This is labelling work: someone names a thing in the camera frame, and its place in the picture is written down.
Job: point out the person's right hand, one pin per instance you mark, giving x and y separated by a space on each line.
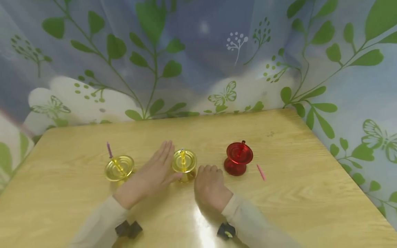
211 187

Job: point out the person's left thumb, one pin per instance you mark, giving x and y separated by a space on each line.
176 177

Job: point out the person's right forearm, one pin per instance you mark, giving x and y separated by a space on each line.
254 225

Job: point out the person's right fingers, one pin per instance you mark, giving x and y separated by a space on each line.
209 169

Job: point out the person's left fingers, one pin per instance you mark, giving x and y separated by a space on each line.
164 153

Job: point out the gold candle holder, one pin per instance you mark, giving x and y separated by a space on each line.
119 168
185 162

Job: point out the black wrist band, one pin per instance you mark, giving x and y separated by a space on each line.
128 229
226 231

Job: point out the purple candle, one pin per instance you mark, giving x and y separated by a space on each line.
109 150

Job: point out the pink candle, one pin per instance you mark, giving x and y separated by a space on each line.
261 172

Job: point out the person's left forearm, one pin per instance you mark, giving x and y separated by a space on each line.
102 225

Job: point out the red candle holder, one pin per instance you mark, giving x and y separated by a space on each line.
237 156

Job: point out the person's left hand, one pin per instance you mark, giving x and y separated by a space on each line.
150 179

